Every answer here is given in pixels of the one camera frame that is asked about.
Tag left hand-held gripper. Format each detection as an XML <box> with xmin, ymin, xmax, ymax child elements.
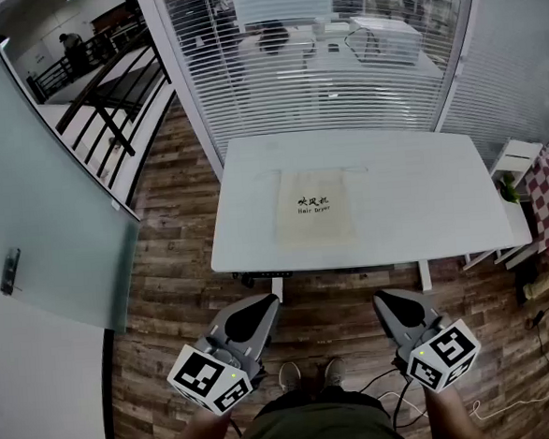
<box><xmin>161</xmin><ymin>292</ymin><xmax>289</xmax><ymax>420</ymax></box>

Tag white floor cable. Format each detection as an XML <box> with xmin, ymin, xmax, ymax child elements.
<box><xmin>377</xmin><ymin>378</ymin><xmax>549</xmax><ymax>429</ymax></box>

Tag black cable with adapter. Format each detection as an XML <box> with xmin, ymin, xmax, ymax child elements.
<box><xmin>524</xmin><ymin>308</ymin><xmax>549</xmax><ymax>386</ymax></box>

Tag frosted glass door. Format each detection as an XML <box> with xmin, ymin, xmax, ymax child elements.
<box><xmin>0</xmin><ymin>0</ymin><xmax>149</xmax><ymax>342</ymax></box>

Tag green potted plant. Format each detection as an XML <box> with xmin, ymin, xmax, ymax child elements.
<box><xmin>498</xmin><ymin>171</ymin><xmax>523</xmax><ymax>206</ymax></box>

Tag white window blinds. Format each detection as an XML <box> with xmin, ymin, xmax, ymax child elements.
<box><xmin>150</xmin><ymin>0</ymin><xmax>490</xmax><ymax>154</ymax></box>

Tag person's right forearm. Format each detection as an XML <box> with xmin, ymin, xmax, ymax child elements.
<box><xmin>423</xmin><ymin>377</ymin><xmax>484</xmax><ymax>439</ymax></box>

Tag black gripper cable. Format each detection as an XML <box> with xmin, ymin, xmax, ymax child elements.
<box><xmin>358</xmin><ymin>366</ymin><xmax>414</xmax><ymax>432</ymax></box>

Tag person's left grey shoe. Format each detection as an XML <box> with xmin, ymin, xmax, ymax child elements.
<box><xmin>277</xmin><ymin>360</ymin><xmax>303</xmax><ymax>395</ymax></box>

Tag metal door handle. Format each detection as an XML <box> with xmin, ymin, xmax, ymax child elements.
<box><xmin>0</xmin><ymin>247</ymin><xmax>24</xmax><ymax>297</ymax></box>

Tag person's left forearm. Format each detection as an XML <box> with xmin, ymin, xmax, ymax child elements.
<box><xmin>164</xmin><ymin>402</ymin><xmax>236</xmax><ymax>439</ymax></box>

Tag beige drawstring bag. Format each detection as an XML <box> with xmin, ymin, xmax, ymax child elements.
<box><xmin>256</xmin><ymin>162</ymin><xmax>374</xmax><ymax>251</ymax></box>

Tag person's dark green shorts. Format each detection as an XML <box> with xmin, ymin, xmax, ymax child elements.
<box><xmin>224</xmin><ymin>381</ymin><xmax>413</xmax><ymax>439</ymax></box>

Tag person's grey shoe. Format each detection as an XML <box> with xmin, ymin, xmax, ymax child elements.
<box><xmin>277</xmin><ymin>360</ymin><xmax>303</xmax><ymax>395</ymax></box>
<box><xmin>322</xmin><ymin>357</ymin><xmax>348</xmax><ymax>390</ymax></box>

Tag black desk control box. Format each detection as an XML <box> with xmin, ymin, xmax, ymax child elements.
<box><xmin>232</xmin><ymin>267</ymin><xmax>297</xmax><ymax>289</ymax></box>

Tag person's right grey shoe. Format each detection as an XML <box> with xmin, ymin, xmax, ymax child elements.
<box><xmin>322</xmin><ymin>357</ymin><xmax>348</xmax><ymax>390</ymax></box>

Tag white table leg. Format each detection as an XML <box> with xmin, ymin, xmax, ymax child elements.
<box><xmin>269</xmin><ymin>278</ymin><xmax>287</xmax><ymax>305</ymax></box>
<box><xmin>417</xmin><ymin>259</ymin><xmax>433</xmax><ymax>293</ymax></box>

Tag black stair railing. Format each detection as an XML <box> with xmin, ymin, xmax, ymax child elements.
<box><xmin>22</xmin><ymin>26</ymin><xmax>181</xmax><ymax>195</ymax></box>

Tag white shelf unit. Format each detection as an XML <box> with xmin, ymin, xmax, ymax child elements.
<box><xmin>453</xmin><ymin>136</ymin><xmax>549</xmax><ymax>273</ymax></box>

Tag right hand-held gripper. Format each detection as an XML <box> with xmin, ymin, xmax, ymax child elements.
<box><xmin>371</xmin><ymin>283</ymin><xmax>485</xmax><ymax>400</ymax></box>

